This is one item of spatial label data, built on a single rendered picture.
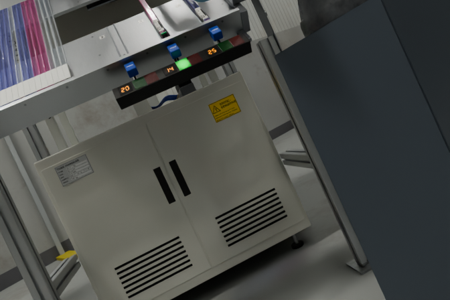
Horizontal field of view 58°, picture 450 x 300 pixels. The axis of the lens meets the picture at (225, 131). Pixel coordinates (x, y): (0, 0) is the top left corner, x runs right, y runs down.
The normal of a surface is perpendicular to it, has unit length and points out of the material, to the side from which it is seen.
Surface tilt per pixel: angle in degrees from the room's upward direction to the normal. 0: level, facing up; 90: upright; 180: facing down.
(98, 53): 46
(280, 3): 90
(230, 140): 90
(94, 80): 137
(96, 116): 90
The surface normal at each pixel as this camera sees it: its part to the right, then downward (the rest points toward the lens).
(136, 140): 0.15, -0.04
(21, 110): 0.41, 0.63
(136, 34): -0.18, -0.65
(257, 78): 0.54, -0.23
